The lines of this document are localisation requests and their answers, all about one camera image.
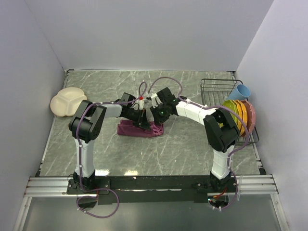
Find pink scalloped plate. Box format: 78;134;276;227
242;100;257;133

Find purple cloth napkin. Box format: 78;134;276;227
117;119;164;138

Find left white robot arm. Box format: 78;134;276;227
68;93;151;193

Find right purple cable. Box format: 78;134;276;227
147;76;250;212

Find black wire dish rack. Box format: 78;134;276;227
200;78;259;144

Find light blue plastic cup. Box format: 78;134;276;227
227;84;251;101

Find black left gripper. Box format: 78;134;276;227
125;108;151;131

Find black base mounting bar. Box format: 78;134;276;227
66;175;236;205

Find orange scalloped plate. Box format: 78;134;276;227
233;100;248;137

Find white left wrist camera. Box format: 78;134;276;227
132;97;150;110

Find cream divided ceramic plate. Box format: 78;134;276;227
50;87;87;117

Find green scalloped plate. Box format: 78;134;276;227
222;100;242;130

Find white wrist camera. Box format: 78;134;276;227
132;97;150;110
146;93;161;108

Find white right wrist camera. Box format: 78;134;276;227
146;93;161;108

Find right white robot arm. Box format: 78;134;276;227
150;87;240;192

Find aluminium frame rail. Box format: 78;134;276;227
24;175;278;197

